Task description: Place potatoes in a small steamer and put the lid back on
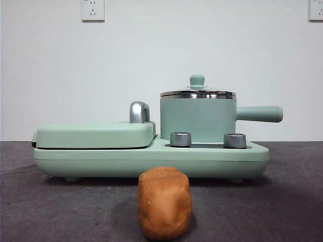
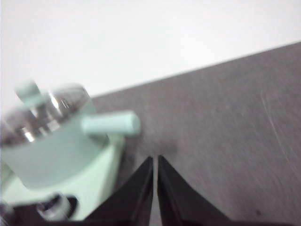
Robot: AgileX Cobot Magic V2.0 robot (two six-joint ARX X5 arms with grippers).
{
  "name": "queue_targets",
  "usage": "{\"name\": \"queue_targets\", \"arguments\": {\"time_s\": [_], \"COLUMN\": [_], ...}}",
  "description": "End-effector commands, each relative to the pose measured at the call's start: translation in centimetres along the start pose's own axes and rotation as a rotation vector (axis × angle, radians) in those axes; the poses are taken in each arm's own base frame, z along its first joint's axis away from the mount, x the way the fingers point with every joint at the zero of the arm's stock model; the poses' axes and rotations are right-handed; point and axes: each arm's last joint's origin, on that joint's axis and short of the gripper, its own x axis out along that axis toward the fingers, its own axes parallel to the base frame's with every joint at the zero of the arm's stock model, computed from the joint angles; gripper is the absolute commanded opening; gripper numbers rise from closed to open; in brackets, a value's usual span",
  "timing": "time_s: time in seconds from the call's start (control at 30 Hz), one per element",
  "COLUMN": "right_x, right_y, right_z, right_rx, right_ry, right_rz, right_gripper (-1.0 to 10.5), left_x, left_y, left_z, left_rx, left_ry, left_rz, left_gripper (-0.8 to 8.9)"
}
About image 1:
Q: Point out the silver control knob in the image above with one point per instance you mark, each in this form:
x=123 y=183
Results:
x=234 y=140
x=180 y=139

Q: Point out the glass lid with green knob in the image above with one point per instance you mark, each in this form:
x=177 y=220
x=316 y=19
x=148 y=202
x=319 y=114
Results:
x=197 y=80

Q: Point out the mint green breakfast maker base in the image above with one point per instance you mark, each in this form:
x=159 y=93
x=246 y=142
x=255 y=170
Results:
x=101 y=164

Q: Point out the mint green grill cover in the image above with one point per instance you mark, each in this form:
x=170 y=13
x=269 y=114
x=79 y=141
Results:
x=88 y=133

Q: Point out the brown potato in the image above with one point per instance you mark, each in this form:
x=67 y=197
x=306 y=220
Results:
x=164 y=201

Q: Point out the white wall socket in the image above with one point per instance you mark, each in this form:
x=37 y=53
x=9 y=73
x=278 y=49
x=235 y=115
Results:
x=93 y=10
x=316 y=10

